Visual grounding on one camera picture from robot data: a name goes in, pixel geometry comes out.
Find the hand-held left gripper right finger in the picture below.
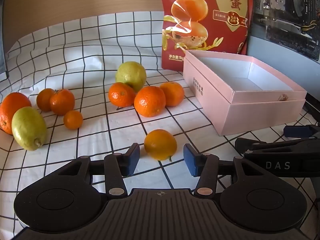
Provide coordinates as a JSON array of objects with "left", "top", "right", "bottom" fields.
[{"left": 183, "top": 144, "right": 260, "bottom": 197}]

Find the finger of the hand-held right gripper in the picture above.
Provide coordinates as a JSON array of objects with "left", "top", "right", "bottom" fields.
[
  {"left": 234, "top": 137, "right": 320, "bottom": 157},
  {"left": 283, "top": 124, "right": 320, "bottom": 139}
]

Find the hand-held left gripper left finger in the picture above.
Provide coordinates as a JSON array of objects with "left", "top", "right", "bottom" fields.
[{"left": 57, "top": 143, "right": 140, "bottom": 196}]

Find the yellow-orange citrus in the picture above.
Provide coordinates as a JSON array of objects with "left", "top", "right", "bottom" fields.
[{"left": 144, "top": 129, "right": 177, "bottom": 162}]

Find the pink cardboard box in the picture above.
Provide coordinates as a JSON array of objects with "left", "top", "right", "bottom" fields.
[{"left": 182, "top": 50, "right": 307, "bottom": 136}]

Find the small orange mandarin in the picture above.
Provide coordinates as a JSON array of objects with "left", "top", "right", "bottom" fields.
[{"left": 63, "top": 110, "right": 83, "bottom": 130}]

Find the large orange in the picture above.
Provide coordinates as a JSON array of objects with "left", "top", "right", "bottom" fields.
[{"left": 0, "top": 92, "right": 32, "bottom": 135}]

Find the round yellow-green lemon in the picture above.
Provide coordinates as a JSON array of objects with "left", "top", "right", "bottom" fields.
[{"left": 115, "top": 61, "right": 147, "bottom": 93}]

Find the green lemon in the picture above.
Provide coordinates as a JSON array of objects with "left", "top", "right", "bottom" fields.
[{"left": 12, "top": 107, "right": 48, "bottom": 151}]

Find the white black-checked cloth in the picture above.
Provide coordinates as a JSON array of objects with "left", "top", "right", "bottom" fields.
[{"left": 0, "top": 11, "right": 320, "bottom": 230}]

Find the circuit board print box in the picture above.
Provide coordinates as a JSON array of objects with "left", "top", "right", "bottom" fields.
[{"left": 246, "top": 0, "right": 320, "bottom": 62}]

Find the red snack bag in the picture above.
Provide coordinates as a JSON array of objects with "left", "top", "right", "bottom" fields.
[{"left": 161, "top": 0, "right": 254, "bottom": 70}]

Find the black monitor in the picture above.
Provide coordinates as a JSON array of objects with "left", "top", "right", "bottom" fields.
[{"left": 0, "top": 0, "right": 10, "bottom": 80}]

